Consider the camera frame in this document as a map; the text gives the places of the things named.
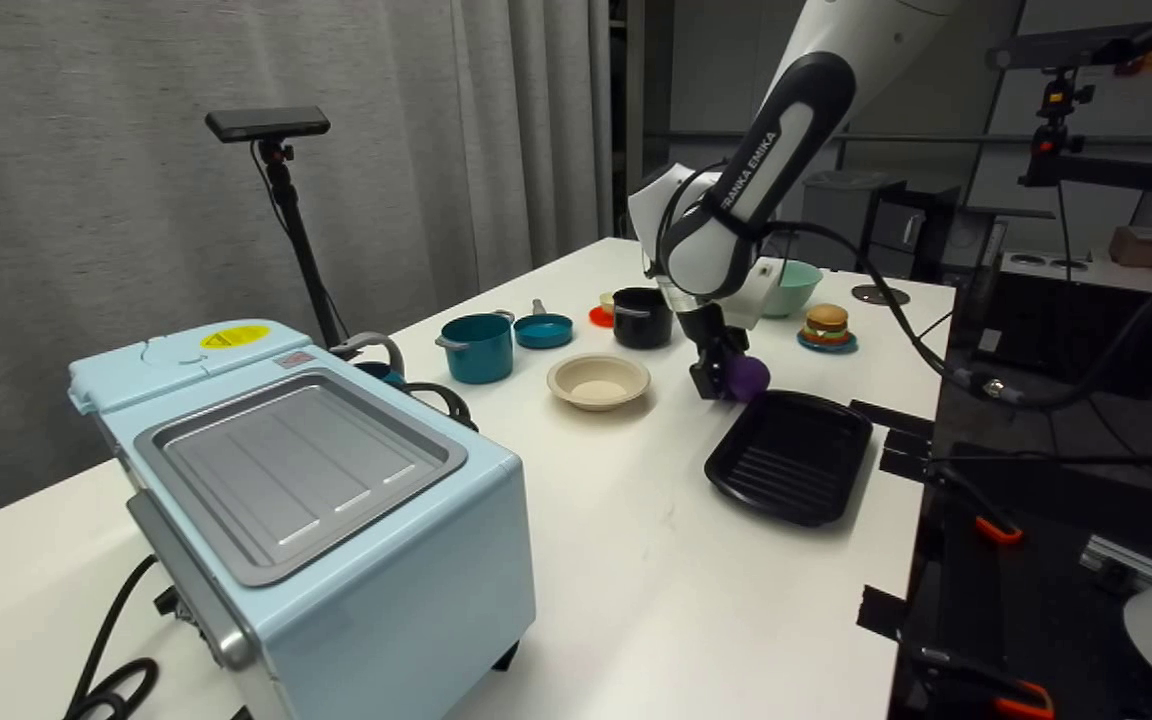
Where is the black camera tripod stand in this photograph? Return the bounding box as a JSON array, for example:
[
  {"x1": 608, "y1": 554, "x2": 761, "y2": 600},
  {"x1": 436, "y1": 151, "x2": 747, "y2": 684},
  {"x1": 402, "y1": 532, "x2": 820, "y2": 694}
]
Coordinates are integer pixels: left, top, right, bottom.
[{"x1": 254, "y1": 136, "x2": 352, "y2": 353}]

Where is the teal toy pot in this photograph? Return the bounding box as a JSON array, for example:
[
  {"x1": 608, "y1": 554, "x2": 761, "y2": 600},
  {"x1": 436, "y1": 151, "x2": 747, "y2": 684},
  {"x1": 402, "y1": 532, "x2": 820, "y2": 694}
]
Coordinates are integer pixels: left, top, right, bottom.
[{"x1": 434, "y1": 309, "x2": 520, "y2": 390}]

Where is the toy burger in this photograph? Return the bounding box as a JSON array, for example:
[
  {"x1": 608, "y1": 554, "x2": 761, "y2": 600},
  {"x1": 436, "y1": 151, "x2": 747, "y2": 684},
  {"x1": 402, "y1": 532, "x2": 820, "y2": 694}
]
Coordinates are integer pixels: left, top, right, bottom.
[{"x1": 801, "y1": 300, "x2": 855, "y2": 347}]

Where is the black ridged grill tray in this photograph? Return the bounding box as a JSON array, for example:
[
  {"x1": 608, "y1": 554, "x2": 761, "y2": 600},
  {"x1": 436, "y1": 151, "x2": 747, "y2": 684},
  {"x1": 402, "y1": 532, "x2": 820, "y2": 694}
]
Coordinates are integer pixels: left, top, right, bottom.
[{"x1": 700, "y1": 390, "x2": 881, "y2": 528}]

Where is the purple eggplant toy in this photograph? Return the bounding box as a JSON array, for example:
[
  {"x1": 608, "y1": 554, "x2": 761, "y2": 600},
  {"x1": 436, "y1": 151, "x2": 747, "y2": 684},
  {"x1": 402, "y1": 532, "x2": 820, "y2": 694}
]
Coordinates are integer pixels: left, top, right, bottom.
[{"x1": 720, "y1": 353, "x2": 777, "y2": 409}]

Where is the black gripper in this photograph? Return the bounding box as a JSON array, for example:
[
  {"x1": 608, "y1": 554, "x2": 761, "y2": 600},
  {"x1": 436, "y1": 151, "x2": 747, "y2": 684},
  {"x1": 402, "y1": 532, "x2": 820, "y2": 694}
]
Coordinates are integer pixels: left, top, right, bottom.
[{"x1": 675, "y1": 296, "x2": 755, "y2": 405}]

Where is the light blue toaster oven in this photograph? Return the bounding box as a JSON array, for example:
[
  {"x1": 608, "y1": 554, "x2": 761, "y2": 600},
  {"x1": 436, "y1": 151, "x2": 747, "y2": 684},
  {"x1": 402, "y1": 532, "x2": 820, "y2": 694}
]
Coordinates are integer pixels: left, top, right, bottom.
[{"x1": 64, "y1": 316, "x2": 540, "y2": 720}]

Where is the black toy pot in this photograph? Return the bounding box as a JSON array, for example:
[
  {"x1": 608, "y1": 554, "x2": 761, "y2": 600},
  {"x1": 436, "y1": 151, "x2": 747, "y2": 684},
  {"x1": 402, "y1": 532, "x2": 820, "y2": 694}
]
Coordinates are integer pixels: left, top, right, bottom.
[{"x1": 608, "y1": 279, "x2": 679, "y2": 353}]

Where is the black camera with mount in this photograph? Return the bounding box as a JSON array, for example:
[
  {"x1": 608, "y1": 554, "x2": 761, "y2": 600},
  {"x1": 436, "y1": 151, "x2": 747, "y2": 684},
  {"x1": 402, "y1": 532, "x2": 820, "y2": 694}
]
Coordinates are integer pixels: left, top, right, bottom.
[{"x1": 987, "y1": 18, "x2": 1152, "y2": 192}]

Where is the small teal saucer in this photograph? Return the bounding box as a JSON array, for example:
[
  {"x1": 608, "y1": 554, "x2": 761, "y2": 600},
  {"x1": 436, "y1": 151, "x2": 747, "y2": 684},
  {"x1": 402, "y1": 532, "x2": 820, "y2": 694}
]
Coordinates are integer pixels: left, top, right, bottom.
[{"x1": 794, "y1": 328, "x2": 863, "y2": 359}]

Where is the cream white plate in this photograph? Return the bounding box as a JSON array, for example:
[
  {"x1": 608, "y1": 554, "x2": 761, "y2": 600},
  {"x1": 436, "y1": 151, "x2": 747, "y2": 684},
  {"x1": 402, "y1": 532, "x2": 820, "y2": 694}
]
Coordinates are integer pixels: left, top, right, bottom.
[{"x1": 545, "y1": 347, "x2": 656, "y2": 416}]

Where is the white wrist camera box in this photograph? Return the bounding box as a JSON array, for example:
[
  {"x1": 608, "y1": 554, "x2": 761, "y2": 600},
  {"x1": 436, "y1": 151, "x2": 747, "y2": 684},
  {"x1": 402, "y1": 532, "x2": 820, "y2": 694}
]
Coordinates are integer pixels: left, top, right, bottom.
[{"x1": 624, "y1": 162, "x2": 693, "y2": 277}]

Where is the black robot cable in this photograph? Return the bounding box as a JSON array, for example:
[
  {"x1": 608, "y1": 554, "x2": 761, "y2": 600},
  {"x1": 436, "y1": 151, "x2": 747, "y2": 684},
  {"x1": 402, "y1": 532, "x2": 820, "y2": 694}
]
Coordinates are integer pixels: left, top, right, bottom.
[{"x1": 753, "y1": 216, "x2": 1152, "y2": 413}]

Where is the round dark table disc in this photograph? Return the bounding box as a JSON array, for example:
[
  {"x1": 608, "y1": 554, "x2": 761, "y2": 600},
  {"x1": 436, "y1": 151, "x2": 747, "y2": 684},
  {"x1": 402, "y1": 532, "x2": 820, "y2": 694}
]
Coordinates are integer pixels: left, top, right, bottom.
[{"x1": 851, "y1": 279, "x2": 916, "y2": 313}]

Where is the mint green bowl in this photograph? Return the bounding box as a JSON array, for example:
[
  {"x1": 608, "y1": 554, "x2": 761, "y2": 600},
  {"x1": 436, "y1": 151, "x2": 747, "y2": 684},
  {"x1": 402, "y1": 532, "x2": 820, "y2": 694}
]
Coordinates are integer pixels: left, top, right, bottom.
[{"x1": 755, "y1": 258, "x2": 824, "y2": 325}]

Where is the grey curtain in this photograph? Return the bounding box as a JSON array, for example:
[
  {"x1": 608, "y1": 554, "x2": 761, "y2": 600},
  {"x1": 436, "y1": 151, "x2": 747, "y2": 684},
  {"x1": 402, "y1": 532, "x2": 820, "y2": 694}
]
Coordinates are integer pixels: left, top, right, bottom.
[{"x1": 0, "y1": 0, "x2": 618, "y2": 537}]

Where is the teal pot lid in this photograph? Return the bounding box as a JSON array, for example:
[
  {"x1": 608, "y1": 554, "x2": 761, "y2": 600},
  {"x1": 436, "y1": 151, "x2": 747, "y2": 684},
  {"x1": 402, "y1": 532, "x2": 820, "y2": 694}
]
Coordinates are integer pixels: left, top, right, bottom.
[{"x1": 512, "y1": 296, "x2": 582, "y2": 355}]

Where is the black clamp orange handle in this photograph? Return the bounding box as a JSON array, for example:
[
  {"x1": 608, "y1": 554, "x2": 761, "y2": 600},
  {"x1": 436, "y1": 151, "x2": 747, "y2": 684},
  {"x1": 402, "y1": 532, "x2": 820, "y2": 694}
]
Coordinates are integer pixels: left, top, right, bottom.
[
  {"x1": 851, "y1": 579, "x2": 1061, "y2": 720},
  {"x1": 851, "y1": 395, "x2": 1028, "y2": 554}
]

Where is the black toaster power cable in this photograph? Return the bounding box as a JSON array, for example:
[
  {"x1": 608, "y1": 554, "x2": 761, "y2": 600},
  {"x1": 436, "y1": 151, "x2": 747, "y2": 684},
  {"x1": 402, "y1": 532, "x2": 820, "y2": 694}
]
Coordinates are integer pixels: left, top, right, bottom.
[{"x1": 64, "y1": 554, "x2": 169, "y2": 720}]

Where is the black stereo camera bar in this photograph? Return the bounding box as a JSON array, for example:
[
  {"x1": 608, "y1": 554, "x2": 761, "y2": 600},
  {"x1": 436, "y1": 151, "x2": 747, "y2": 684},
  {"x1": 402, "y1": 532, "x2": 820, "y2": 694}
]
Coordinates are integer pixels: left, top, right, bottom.
[{"x1": 205, "y1": 106, "x2": 337, "y2": 147}]

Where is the black looped cable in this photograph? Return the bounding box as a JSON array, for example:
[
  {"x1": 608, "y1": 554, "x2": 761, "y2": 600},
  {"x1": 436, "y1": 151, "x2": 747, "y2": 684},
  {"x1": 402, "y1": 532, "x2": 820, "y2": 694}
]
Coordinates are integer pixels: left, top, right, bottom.
[{"x1": 331, "y1": 328, "x2": 485, "y2": 433}]

